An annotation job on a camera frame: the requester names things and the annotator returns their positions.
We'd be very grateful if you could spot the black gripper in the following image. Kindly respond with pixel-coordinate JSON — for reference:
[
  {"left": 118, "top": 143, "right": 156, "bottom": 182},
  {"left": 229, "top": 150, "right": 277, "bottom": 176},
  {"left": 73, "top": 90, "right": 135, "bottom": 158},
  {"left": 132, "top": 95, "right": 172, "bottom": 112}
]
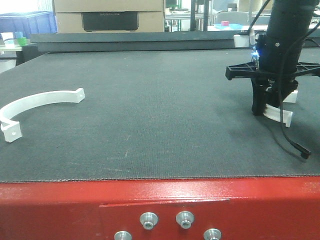
[{"left": 225, "top": 61, "right": 320, "bottom": 116}]

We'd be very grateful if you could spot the small white pipe clamp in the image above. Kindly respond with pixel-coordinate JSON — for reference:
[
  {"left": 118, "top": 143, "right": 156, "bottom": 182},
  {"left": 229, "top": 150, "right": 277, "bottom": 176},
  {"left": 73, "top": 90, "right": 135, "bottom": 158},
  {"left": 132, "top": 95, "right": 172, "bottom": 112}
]
[{"left": 263, "top": 90, "right": 299, "bottom": 128}]

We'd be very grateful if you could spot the large white pipe clamp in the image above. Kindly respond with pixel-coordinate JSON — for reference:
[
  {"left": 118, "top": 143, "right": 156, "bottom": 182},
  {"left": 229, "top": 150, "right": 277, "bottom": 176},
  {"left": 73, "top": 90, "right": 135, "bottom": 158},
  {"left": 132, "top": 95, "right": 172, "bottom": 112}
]
[{"left": 0, "top": 88, "right": 85, "bottom": 143}]

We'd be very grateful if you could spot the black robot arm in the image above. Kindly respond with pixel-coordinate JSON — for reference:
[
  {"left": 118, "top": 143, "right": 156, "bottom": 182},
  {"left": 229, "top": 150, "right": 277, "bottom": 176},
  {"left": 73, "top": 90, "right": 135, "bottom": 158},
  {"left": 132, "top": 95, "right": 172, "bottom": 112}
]
[{"left": 225, "top": 0, "right": 320, "bottom": 116}]

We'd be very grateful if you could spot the light blue tray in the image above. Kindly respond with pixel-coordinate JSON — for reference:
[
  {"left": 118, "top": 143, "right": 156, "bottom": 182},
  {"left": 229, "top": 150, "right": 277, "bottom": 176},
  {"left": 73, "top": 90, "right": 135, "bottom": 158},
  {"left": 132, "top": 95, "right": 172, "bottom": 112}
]
[{"left": 214, "top": 23, "right": 243, "bottom": 30}]

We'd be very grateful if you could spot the pink block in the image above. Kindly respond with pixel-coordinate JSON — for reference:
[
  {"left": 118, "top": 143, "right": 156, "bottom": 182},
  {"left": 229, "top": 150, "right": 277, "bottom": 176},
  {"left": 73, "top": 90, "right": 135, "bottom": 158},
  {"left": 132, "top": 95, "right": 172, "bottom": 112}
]
[{"left": 221, "top": 21, "right": 230, "bottom": 27}]

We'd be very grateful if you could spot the dark textured table mat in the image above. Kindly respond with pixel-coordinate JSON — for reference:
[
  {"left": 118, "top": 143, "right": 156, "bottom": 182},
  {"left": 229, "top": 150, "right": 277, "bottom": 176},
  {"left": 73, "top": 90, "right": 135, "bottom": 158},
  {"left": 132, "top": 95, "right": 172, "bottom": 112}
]
[{"left": 0, "top": 49, "right": 320, "bottom": 182}]

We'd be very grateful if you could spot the right upper silver bolt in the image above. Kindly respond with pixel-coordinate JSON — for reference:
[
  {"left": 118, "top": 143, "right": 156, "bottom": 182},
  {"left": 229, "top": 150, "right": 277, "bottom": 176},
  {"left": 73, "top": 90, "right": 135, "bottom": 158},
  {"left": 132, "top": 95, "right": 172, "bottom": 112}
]
[{"left": 175, "top": 211, "right": 195, "bottom": 229}]

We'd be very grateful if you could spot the silver bolt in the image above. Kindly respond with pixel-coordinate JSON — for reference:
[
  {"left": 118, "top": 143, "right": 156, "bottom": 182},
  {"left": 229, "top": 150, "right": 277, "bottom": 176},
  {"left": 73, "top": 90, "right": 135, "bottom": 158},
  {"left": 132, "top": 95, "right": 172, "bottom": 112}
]
[
  {"left": 203, "top": 228, "right": 222, "bottom": 240},
  {"left": 114, "top": 230, "right": 132, "bottom": 240},
  {"left": 175, "top": 211, "right": 195, "bottom": 229},
  {"left": 139, "top": 212, "right": 159, "bottom": 230}
]

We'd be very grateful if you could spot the right lower silver bolt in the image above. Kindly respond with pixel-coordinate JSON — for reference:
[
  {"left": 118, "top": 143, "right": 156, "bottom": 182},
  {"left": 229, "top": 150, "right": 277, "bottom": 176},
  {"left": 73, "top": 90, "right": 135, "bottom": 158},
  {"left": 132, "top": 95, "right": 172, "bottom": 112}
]
[{"left": 203, "top": 228, "right": 222, "bottom": 240}]

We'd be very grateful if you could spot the left upper silver bolt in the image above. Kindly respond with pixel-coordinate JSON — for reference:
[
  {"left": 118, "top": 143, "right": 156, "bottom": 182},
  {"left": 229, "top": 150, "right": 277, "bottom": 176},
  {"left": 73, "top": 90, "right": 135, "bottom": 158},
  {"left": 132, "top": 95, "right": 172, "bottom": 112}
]
[{"left": 139, "top": 212, "right": 159, "bottom": 230}]

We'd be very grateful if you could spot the left lower silver bolt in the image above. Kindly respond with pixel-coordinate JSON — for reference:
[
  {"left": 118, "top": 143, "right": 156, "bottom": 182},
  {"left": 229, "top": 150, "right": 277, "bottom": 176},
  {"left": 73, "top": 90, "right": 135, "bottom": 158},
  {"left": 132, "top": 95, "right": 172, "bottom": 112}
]
[{"left": 114, "top": 230, "right": 132, "bottom": 240}]

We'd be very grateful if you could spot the cardboard box with black print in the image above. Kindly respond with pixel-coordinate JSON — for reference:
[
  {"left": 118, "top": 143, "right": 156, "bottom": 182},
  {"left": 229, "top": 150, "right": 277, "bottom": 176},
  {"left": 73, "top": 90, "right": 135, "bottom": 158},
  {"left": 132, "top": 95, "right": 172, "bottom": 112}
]
[{"left": 53, "top": 0, "right": 165, "bottom": 34}]

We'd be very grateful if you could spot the blue crate in background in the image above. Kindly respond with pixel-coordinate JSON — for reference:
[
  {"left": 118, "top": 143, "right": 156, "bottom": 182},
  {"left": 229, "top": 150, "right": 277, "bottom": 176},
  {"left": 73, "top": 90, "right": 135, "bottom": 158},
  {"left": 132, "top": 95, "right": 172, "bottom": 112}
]
[{"left": 0, "top": 11, "right": 58, "bottom": 38}]

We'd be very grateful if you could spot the green small cup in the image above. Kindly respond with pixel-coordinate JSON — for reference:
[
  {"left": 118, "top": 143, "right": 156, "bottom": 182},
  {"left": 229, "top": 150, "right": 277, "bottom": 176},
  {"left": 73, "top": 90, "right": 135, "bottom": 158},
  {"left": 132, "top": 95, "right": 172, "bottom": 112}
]
[{"left": 16, "top": 37, "right": 28, "bottom": 47}]

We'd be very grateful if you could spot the white paper cup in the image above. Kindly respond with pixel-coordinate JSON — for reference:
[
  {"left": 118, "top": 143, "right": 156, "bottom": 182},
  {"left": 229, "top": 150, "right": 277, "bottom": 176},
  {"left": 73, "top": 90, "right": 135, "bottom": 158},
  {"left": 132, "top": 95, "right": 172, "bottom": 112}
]
[{"left": 0, "top": 32, "right": 15, "bottom": 48}]

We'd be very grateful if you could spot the black vertical post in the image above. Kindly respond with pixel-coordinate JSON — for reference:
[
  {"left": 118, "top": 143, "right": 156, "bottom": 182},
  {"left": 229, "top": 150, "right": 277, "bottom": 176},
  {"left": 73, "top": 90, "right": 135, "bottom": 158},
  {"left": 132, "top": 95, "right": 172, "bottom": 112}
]
[{"left": 190, "top": 0, "right": 213, "bottom": 32}]

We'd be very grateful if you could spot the red metal frame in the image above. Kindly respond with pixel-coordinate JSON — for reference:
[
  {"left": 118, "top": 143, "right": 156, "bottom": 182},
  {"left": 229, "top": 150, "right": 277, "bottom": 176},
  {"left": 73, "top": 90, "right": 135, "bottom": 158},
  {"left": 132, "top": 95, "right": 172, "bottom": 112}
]
[{"left": 0, "top": 176, "right": 320, "bottom": 240}]

